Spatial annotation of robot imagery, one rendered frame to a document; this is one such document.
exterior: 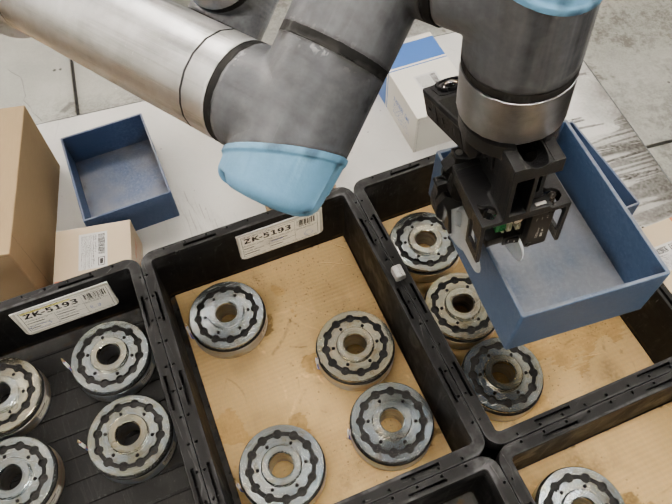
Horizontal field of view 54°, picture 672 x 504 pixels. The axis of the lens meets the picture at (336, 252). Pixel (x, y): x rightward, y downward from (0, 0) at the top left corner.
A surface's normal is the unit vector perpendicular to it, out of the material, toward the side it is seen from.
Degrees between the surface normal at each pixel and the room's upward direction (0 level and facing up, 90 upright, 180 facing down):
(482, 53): 94
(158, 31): 13
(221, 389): 0
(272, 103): 37
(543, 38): 91
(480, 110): 94
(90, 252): 0
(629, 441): 0
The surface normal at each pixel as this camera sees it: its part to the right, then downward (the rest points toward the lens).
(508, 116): -0.26, 0.84
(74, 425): -0.02, -0.53
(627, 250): -0.95, 0.26
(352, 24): 0.08, 0.23
